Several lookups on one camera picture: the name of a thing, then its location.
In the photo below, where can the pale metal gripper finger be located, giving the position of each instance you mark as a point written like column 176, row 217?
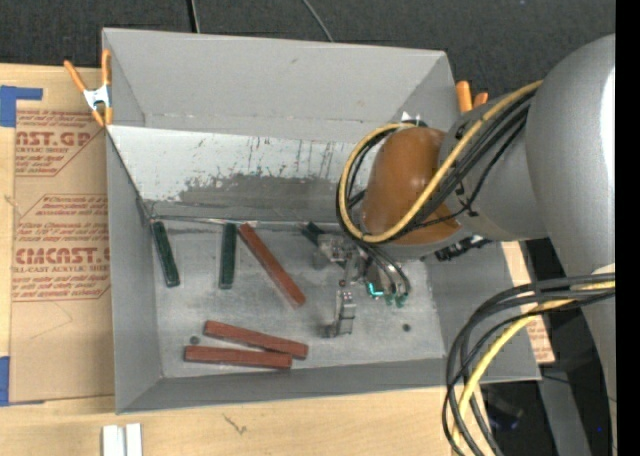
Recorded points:
column 330, row 251
column 346, row 314

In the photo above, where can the dark green flat block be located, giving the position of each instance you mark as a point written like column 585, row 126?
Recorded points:
column 228, row 256
column 166, row 256
column 312, row 232

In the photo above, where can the red-brown flat block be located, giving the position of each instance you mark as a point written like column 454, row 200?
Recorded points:
column 255, row 339
column 272, row 266
column 237, row 357

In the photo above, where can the grey metal bin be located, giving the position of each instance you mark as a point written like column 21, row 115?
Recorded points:
column 280, row 84

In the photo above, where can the brown cardboard board red print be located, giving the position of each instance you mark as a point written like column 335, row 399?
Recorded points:
column 55, row 324

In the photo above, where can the black cylinder on white bracket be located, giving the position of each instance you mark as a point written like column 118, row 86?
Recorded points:
column 460, row 248

